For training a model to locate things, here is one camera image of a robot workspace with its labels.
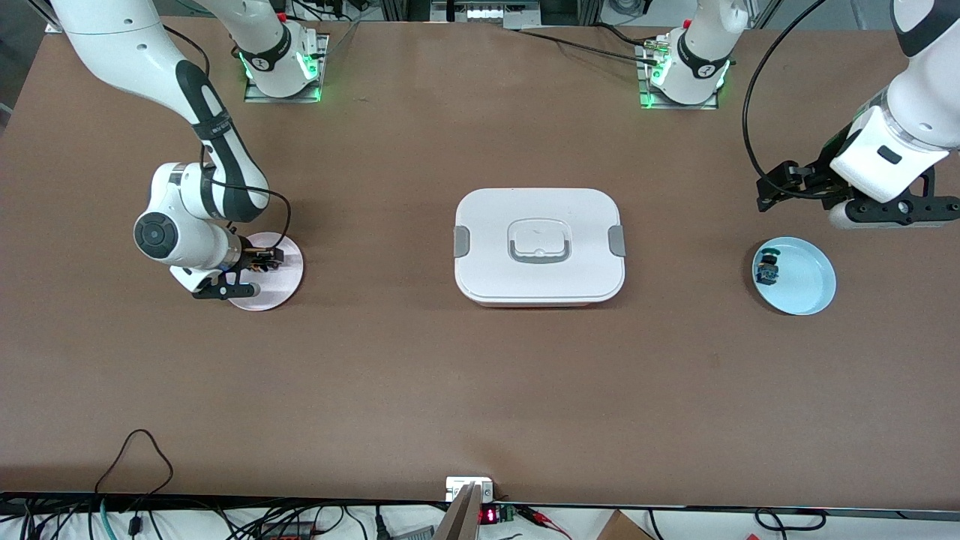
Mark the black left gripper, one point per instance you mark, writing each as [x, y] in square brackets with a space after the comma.
[819, 177]

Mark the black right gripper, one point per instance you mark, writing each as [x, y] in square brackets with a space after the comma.
[249, 257]

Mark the small black brown component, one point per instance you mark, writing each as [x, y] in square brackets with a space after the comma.
[265, 262]

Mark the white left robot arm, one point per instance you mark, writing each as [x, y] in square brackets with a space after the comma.
[911, 112]

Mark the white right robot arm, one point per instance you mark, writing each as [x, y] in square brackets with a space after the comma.
[135, 52]

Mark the white lunch box grey clips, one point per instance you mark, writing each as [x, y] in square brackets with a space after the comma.
[538, 247]

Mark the pink round plate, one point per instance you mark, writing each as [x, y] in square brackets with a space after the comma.
[289, 279]

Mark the light blue round plate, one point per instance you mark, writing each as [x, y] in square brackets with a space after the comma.
[806, 277]

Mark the short aluminium profile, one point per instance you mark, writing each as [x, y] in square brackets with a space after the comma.
[51, 25]

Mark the wooden slat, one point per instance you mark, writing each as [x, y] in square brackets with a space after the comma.
[461, 521]

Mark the circuit board red display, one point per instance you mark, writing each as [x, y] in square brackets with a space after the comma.
[489, 515]

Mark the brown cardboard piece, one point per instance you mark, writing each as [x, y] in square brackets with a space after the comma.
[622, 529]

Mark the green push button switch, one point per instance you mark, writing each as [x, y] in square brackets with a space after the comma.
[767, 271]

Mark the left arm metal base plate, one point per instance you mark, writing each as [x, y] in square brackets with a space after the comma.
[679, 106]

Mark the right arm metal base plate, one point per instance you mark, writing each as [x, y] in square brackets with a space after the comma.
[285, 98]

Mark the small white metal bracket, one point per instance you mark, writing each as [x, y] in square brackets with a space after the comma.
[457, 487]

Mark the aluminium frame white label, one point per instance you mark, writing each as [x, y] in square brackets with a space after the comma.
[487, 13]

